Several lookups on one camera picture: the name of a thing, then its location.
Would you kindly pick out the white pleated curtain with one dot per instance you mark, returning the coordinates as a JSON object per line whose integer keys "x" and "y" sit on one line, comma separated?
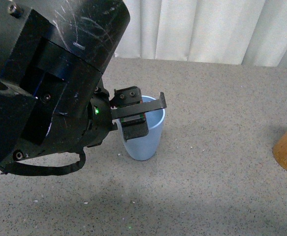
{"x": 247, "y": 32}

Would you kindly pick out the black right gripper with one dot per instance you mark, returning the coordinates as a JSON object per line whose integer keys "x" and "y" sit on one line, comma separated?
{"x": 127, "y": 106}

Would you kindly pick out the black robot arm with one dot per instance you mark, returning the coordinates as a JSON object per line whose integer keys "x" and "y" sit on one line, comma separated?
{"x": 53, "y": 54}

